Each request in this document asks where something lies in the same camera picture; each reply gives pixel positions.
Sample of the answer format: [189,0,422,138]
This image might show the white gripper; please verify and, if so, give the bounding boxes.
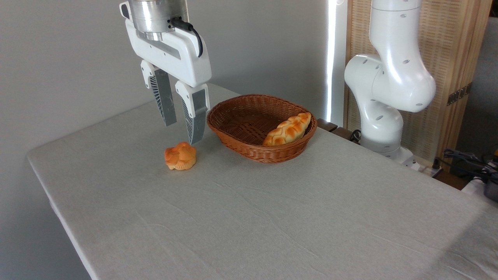
[120,2,212,145]

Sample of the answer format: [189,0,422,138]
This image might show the long braided bread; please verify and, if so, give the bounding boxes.
[263,112,312,147]

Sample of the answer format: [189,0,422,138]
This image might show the round muffin bread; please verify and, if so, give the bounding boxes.
[164,142,197,171]

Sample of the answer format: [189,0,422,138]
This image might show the brown wicker basket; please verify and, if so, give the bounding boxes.
[206,94,318,164]

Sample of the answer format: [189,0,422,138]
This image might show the white tablecloth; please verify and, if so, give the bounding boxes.
[26,82,498,280]

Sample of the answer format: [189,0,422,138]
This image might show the white power strip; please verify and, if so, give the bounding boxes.
[417,163,444,178]

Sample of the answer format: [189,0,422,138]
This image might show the bamboo folding screen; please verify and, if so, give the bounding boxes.
[344,0,493,164]

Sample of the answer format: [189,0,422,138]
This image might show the metal screen hinge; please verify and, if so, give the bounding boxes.
[447,82,472,106]

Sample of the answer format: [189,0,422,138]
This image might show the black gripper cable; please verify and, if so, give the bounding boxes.
[170,17,204,58]

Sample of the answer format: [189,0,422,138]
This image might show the black cable bundle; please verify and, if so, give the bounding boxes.
[442,149,498,183]

